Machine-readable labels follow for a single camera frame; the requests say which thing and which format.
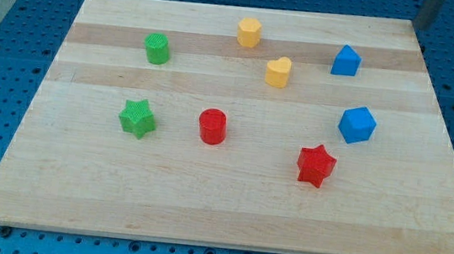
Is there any red cylinder block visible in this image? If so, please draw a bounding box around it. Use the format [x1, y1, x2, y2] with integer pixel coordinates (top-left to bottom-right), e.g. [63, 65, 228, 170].
[198, 108, 227, 145]

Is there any yellow hexagon block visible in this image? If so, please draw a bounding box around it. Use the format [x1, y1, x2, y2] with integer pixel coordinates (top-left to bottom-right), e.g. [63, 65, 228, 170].
[236, 18, 262, 48]

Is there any red star block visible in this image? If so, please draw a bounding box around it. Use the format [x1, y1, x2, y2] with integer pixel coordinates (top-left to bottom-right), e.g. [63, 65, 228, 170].
[297, 145, 337, 188]

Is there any yellow heart block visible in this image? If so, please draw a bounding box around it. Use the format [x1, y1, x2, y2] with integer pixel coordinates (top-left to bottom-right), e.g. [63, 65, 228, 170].
[264, 56, 292, 89]

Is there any green cylinder block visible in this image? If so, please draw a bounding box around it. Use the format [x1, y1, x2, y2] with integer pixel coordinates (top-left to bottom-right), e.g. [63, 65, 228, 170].
[145, 33, 170, 65]

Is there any wooden board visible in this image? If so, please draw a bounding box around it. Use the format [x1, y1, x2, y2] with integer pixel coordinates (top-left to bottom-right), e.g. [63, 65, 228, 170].
[0, 0, 454, 254]

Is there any green star block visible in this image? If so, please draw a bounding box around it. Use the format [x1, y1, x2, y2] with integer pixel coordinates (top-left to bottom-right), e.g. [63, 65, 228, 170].
[119, 99, 156, 140]

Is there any grey metal pusher rod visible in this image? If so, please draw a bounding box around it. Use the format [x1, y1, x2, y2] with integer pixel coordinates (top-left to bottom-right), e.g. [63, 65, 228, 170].
[412, 0, 445, 30]

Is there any blue pentagon block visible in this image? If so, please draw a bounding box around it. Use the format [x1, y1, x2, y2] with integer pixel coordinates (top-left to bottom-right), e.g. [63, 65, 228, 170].
[330, 45, 362, 77]

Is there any blue cube block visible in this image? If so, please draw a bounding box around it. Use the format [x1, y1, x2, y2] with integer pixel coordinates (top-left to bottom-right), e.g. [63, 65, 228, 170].
[338, 107, 377, 144]

